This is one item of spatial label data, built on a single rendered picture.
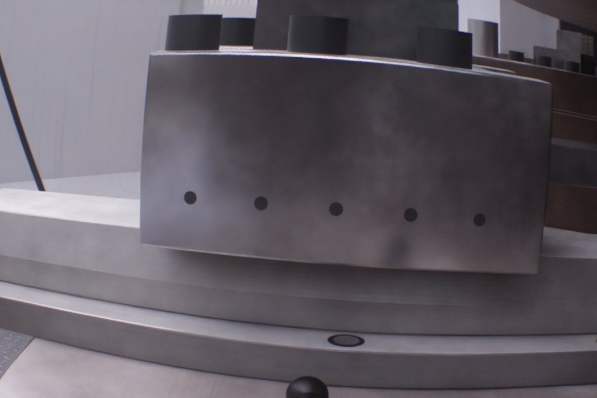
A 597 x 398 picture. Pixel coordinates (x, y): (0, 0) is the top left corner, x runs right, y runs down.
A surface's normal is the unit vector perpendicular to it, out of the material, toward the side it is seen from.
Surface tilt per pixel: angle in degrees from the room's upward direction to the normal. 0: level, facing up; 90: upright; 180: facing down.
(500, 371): 90
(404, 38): 90
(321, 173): 90
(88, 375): 0
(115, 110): 90
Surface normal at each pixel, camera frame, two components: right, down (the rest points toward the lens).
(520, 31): 0.62, 0.19
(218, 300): -0.08, 0.18
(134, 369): 0.06, -0.98
